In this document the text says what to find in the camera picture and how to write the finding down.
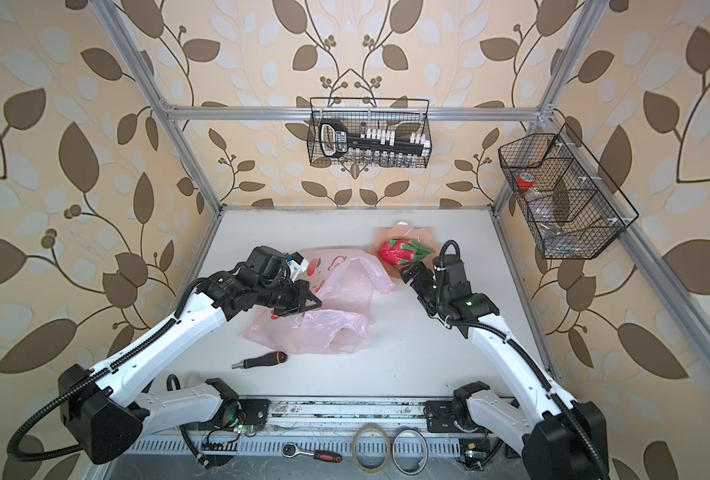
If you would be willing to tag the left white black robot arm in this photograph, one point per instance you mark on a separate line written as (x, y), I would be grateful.
(105, 408)

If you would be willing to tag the orange fruit plate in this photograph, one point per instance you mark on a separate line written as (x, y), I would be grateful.
(404, 230)

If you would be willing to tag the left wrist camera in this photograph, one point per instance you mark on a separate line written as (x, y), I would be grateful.
(274, 266)

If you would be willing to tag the red-handled ratchet wrench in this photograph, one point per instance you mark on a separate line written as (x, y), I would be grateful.
(291, 450)

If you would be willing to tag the centre black wire basket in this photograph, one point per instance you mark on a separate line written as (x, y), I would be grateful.
(403, 114)

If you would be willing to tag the red-capped plastic bottle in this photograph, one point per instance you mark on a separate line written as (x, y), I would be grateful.
(547, 211)

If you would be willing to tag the right black wire basket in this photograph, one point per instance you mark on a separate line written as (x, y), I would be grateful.
(571, 200)

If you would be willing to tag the clear tape roll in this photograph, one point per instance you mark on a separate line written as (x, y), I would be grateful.
(371, 449)

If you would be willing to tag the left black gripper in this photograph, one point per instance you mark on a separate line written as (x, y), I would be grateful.
(302, 289)

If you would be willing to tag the black socket set holder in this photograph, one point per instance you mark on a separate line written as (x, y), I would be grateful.
(336, 141)

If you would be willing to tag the pink dragon fruit toy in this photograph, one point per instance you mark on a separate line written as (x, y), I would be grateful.
(399, 252)

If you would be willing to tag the grey tape roll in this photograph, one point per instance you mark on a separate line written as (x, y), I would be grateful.
(410, 452)

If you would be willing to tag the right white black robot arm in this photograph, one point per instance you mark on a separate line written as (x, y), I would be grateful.
(557, 436)

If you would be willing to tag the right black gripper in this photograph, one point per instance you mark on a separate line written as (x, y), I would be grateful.
(425, 276)

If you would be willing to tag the black wire basket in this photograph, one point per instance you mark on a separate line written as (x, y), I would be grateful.
(403, 114)
(571, 200)

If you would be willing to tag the black orange screwdriver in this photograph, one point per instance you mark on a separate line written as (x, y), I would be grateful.
(267, 360)

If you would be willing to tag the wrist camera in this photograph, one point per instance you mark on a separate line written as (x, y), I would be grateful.
(274, 266)
(453, 271)

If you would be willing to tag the pink plastic fruit-print bag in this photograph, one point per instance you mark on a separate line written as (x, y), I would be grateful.
(345, 281)

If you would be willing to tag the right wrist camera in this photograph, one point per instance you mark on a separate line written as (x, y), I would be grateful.
(453, 271)

